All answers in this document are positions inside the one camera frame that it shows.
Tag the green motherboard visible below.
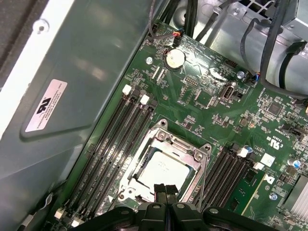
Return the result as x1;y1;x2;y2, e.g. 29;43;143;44
68;21;308;231

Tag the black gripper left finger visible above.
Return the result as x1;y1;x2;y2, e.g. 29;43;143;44
77;184;169;231

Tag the CPU socket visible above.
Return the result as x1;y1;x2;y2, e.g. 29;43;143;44
117;119;212;205

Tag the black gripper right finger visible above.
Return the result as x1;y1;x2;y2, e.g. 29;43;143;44
166;184;287;231

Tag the black wire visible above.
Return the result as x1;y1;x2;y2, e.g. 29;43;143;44
261;0;308;100
195;8;221;41
184;0;200;37

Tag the silver CPU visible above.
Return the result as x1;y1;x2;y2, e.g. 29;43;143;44
133;151;197;195

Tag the silver finned heatsink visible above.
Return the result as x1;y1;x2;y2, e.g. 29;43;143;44
280;174;308;217

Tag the metal locking lever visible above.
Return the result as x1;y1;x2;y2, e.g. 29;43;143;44
198;149;210;210

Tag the silver coin cell battery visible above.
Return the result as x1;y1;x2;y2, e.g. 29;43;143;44
163;47;186;71

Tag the white case wall sticker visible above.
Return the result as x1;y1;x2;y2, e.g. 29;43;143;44
25;78;68;133

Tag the metal socket cover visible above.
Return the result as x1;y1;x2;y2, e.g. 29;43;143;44
120;129;210;200

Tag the grey metal drive cage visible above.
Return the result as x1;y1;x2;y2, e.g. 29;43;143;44
168;0;308;99

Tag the black PC case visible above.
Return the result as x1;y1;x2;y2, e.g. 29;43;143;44
0;0;308;231

